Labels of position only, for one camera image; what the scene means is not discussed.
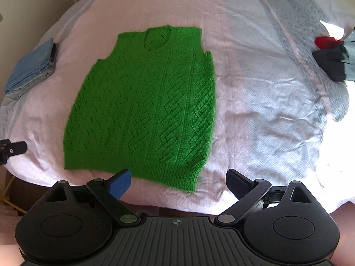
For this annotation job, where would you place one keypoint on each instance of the red knit sweater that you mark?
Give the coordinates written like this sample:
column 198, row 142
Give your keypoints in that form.
column 324, row 42

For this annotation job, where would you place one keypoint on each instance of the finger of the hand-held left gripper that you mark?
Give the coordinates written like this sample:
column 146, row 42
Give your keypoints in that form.
column 16, row 147

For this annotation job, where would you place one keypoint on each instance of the folded grey garment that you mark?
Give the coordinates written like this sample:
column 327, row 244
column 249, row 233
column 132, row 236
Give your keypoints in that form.
column 41, row 77

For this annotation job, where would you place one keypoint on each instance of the bed with pale cover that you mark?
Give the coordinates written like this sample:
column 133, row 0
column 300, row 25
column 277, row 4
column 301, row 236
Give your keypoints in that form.
column 263, row 102

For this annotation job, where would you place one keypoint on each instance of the grey trousers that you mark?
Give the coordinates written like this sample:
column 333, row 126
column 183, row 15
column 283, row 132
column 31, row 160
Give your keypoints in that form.
column 332, row 61

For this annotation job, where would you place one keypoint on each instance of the green knit vest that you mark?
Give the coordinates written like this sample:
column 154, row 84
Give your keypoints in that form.
column 138, row 102

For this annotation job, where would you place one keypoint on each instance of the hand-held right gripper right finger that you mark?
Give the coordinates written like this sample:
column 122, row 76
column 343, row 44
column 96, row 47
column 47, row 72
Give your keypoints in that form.
column 235, row 182

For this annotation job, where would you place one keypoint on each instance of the folded blue garment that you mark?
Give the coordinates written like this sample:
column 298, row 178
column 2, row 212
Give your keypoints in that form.
column 27, row 66

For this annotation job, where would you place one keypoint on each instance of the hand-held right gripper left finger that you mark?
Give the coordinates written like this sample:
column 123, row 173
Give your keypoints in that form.
column 120, row 182

